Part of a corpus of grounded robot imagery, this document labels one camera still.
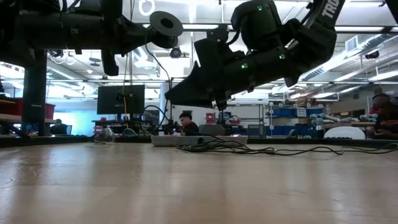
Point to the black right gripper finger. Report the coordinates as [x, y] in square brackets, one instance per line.
[196, 90]

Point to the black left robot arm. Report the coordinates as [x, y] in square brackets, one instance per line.
[31, 28]

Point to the red storage bins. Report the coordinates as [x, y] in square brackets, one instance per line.
[49, 110]

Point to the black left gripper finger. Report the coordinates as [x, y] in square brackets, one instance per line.
[143, 39]

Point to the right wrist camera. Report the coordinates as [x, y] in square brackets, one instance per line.
[214, 46]

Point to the black computer monitor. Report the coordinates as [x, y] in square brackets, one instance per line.
[107, 99]

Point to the black ceiling camera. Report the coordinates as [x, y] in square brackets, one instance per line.
[175, 52]

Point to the clear safety glasses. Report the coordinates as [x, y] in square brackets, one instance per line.
[104, 136]

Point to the LED light bar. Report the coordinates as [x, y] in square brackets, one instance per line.
[357, 28]

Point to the grey plastic tool case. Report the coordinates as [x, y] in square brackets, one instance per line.
[168, 140]

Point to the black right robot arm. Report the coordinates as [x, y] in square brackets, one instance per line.
[317, 34]

